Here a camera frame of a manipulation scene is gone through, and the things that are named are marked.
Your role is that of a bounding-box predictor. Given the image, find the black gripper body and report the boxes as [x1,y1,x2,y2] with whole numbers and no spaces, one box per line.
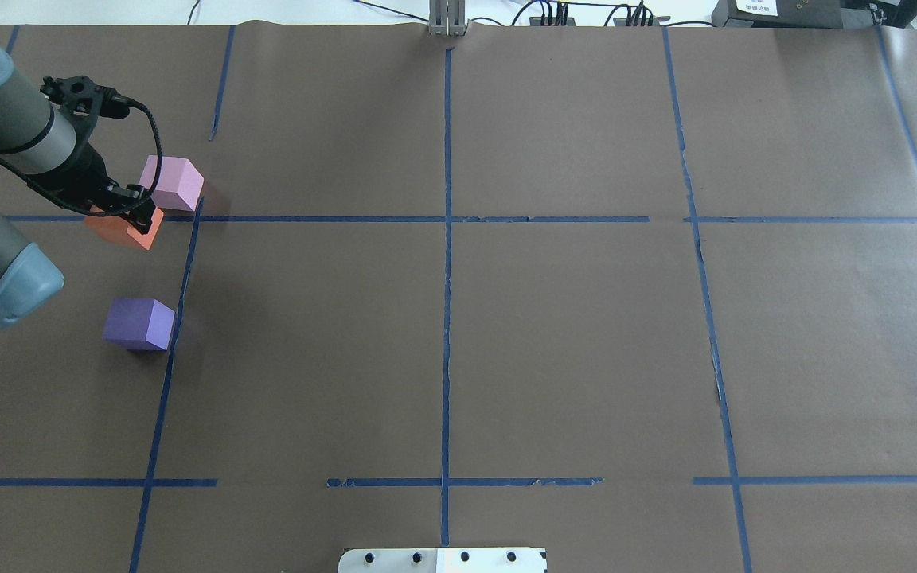
[49,144,121,212]

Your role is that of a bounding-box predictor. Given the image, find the orange foam cube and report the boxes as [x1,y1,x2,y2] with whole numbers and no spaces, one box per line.
[83,208,165,251]

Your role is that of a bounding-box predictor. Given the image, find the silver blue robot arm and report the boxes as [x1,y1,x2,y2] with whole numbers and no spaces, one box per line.
[0,43,163,330]

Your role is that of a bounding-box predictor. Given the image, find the light pink foam cube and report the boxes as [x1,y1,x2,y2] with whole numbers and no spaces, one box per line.
[139,155,205,212]

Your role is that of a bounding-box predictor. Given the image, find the dark purple foam cube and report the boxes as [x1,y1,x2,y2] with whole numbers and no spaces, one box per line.
[102,298,175,352]

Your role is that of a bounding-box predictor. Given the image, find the black power strip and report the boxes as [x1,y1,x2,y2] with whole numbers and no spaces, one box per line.
[512,2,670,28]

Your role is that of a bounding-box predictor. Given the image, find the black control box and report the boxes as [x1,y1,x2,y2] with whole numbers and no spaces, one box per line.
[710,1,917,29]

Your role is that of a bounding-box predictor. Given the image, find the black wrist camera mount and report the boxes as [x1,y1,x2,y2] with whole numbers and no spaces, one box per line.
[39,76,131,119]

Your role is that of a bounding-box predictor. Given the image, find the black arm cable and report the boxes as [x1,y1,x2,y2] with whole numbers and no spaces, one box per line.
[0,99,163,224]

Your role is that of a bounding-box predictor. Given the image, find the aluminium frame post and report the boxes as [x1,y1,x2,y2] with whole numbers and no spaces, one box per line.
[428,0,469,37]

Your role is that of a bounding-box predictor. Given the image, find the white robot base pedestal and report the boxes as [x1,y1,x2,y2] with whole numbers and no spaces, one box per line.
[338,547,548,572]

